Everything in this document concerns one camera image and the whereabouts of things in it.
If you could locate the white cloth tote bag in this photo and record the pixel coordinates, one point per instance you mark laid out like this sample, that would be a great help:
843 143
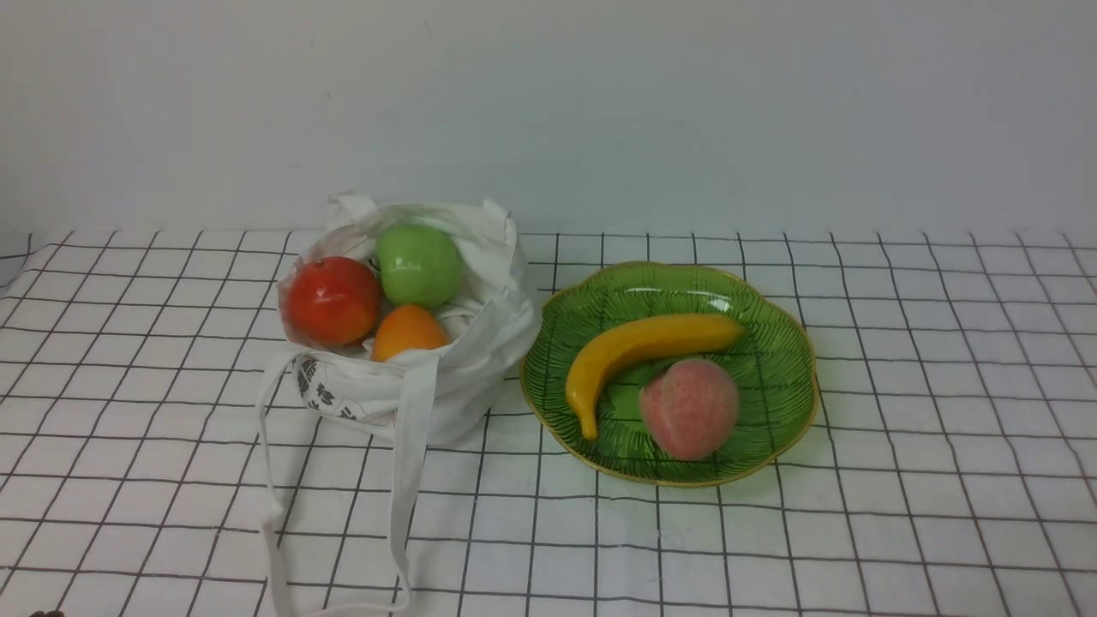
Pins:
421 398

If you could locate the green glass leaf plate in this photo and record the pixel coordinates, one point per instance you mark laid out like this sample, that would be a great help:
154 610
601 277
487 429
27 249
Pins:
695 311

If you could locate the white black grid tablecloth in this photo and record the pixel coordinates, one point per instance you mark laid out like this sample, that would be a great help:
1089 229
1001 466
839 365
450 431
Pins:
950 469

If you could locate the green apple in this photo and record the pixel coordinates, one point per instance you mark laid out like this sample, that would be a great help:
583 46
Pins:
419 265

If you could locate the orange fruit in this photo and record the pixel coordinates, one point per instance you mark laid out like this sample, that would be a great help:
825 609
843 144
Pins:
407 327

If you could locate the pink peach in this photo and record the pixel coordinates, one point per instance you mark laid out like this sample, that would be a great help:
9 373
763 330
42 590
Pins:
690 409

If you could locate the yellow banana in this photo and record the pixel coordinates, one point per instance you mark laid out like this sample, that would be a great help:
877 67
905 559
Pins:
635 342

